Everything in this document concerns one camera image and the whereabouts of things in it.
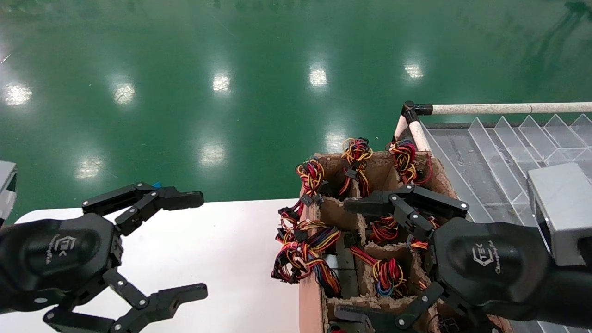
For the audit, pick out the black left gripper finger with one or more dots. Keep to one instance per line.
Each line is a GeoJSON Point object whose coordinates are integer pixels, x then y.
{"type": "Point", "coordinates": [180, 199]}

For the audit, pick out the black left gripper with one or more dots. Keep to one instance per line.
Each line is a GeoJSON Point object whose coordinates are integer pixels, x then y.
{"type": "Point", "coordinates": [55, 259]}

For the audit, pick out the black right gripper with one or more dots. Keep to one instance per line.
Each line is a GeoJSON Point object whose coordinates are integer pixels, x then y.
{"type": "Point", "coordinates": [490, 263]}

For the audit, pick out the brown cardboard divider box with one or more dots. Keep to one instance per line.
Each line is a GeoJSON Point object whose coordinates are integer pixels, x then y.
{"type": "Point", "coordinates": [340, 213]}

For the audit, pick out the clear acrylic divider tray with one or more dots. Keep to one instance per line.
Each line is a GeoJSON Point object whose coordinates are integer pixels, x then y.
{"type": "Point", "coordinates": [499, 152]}

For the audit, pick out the white pipe rack frame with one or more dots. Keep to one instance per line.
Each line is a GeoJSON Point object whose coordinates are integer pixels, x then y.
{"type": "Point", "coordinates": [481, 108]}

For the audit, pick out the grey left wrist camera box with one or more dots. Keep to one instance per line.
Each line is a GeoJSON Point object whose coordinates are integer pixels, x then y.
{"type": "Point", "coordinates": [5, 185]}

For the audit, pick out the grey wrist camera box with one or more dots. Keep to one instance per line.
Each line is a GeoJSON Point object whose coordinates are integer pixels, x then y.
{"type": "Point", "coordinates": [5, 185]}
{"type": "Point", "coordinates": [562, 203]}

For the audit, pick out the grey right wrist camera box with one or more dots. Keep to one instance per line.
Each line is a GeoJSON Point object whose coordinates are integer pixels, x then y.
{"type": "Point", "coordinates": [562, 203]}

